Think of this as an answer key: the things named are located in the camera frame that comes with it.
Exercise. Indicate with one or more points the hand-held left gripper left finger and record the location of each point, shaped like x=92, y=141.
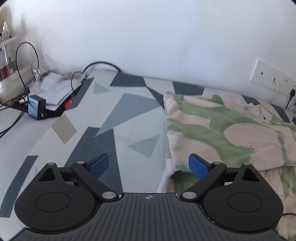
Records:
x=99, y=165

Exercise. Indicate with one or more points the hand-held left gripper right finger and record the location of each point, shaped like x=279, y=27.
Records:
x=198, y=166

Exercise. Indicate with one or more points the green leaf print pajama shirt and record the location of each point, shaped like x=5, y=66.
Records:
x=219, y=134

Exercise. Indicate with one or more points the geometric patterned tablecloth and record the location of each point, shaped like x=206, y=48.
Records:
x=129, y=104

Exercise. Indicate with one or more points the black power strip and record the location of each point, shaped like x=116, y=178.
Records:
x=69, y=102

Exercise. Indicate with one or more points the blue grey charger block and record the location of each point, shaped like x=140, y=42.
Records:
x=35, y=106

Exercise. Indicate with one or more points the pile of white paper packets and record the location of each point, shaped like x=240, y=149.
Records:
x=53, y=90

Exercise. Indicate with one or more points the clear cosmetic organizer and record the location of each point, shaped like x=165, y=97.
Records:
x=13, y=67

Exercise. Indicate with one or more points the glass perfume bottle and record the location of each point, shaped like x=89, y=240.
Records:
x=5, y=31

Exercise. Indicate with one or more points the white wall socket panel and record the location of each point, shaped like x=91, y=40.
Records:
x=266, y=74

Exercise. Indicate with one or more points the black wall plug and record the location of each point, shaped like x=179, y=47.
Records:
x=291, y=93

